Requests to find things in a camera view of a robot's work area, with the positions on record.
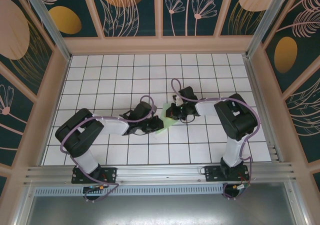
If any light green cloth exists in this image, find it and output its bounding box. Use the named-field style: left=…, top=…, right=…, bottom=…
left=154, top=101, right=180, bottom=136

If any grey metal sheet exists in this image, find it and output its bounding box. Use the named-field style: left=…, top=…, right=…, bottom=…
left=24, top=194, right=300, bottom=225

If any small controller board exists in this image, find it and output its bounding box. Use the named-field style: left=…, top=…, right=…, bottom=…
left=82, top=184, right=107, bottom=194
left=231, top=182, right=251, bottom=194

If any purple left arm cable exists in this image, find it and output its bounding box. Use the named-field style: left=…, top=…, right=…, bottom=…
left=61, top=95, right=155, bottom=204

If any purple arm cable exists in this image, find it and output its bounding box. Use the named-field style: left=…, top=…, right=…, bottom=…
left=170, top=78, right=262, bottom=201
left=61, top=95, right=155, bottom=204

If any thin black right gripper cable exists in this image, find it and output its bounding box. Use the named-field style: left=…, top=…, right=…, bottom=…
left=179, top=113, right=196, bottom=124

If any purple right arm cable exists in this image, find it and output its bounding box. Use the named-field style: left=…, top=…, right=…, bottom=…
left=170, top=78, right=262, bottom=201

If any aluminium mounting rail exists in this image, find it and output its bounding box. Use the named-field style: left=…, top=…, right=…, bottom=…
left=23, top=161, right=298, bottom=187

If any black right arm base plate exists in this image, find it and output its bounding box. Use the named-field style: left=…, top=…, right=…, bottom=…
left=204, top=164, right=251, bottom=184

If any slotted grey cable duct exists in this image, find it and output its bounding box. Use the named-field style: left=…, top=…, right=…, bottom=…
left=33, top=186, right=226, bottom=197

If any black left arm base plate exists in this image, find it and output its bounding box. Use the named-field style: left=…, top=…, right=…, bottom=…
left=71, top=166, right=118, bottom=185

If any aluminium side rail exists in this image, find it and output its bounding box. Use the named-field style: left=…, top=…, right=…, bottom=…
left=243, top=55, right=286, bottom=164

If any short aluminium frame post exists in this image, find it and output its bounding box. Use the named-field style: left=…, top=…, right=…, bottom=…
left=284, top=182, right=310, bottom=225
left=14, top=184, right=36, bottom=225

